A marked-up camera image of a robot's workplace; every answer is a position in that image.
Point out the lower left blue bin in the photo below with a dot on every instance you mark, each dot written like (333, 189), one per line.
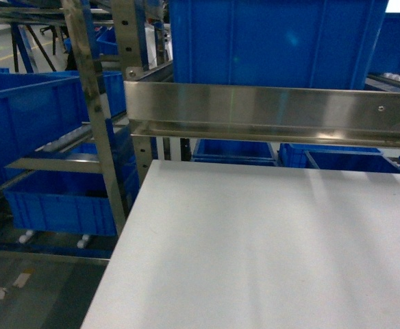
(57, 201)

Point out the upper left blue bin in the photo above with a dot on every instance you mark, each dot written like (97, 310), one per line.
(36, 109)

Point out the blue bin under shelf left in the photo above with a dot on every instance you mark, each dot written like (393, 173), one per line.
(234, 152)

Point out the steel left shelf rack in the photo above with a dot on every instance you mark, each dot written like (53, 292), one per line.
(95, 151)

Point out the blue bin under shelf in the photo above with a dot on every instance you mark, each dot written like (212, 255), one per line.
(234, 152)
(338, 158)

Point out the blue bin under shelf right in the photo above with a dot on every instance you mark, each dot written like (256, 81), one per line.
(338, 158)

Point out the stainless steel roller shelf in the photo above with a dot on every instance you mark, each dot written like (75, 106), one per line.
(263, 113)

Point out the large blue bin on shelf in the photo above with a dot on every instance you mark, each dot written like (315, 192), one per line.
(295, 44)

